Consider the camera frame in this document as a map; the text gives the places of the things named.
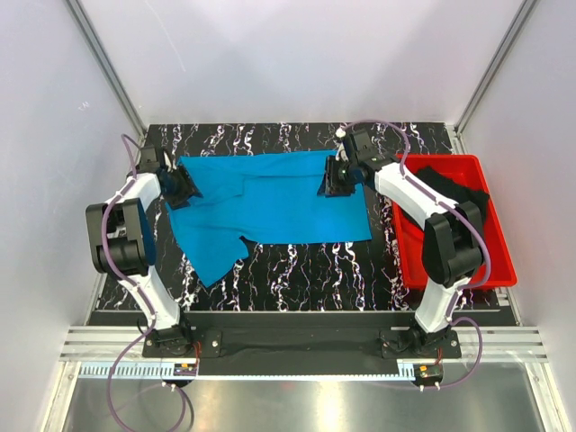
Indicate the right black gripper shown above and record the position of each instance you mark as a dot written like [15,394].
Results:
[329,187]

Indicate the aluminium frame post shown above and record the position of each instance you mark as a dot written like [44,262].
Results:
[506,44]
[102,59]

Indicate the black t-shirt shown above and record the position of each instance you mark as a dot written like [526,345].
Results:
[433,185]

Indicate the right aluminium frame post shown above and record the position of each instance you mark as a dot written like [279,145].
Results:
[506,44]

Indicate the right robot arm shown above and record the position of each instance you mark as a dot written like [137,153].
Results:
[453,249]

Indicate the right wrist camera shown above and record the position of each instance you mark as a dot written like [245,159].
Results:
[341,150]

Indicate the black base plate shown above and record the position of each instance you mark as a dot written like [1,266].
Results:
[274,344]

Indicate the aluminium rail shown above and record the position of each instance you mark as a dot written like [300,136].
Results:
[102,351]

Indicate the left aluminium frame post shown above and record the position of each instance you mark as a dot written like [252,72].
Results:
[102,59]

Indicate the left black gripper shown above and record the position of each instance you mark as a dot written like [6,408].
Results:
[188,189]

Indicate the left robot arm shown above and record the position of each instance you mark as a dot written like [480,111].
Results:
[122,246]

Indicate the blue t-shirt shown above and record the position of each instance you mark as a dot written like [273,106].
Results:
[270,199]

